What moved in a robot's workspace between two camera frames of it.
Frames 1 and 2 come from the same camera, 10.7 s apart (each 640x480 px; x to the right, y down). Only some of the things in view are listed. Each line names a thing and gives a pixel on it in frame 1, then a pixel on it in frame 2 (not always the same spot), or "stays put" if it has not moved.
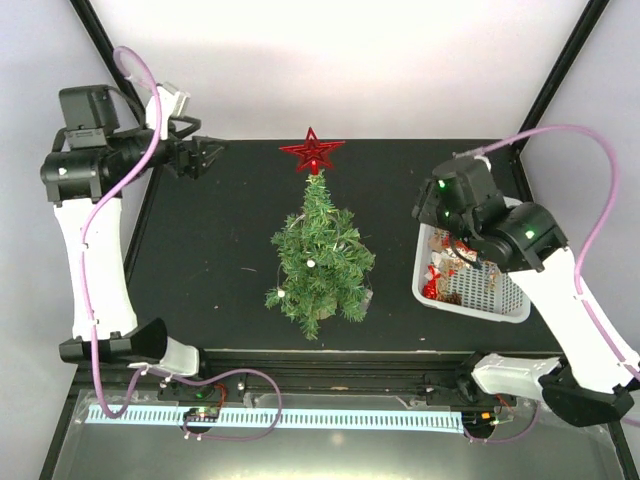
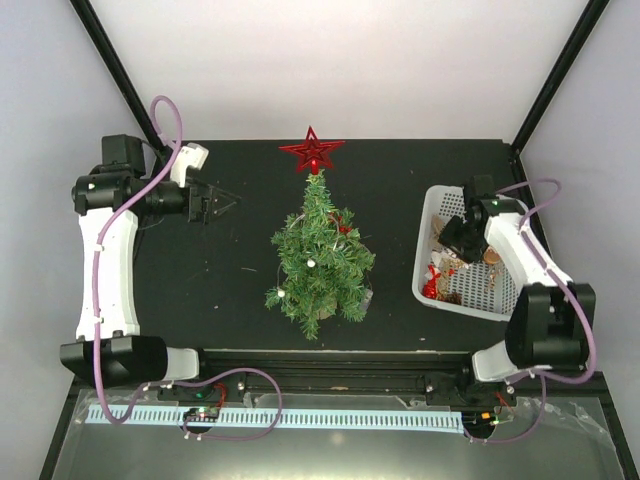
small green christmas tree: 324,262 stays put
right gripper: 425,208 to 467,256
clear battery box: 365,303 stays put
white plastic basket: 443,281 stays put
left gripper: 193,165 to 204,214
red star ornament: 313,150 stays put
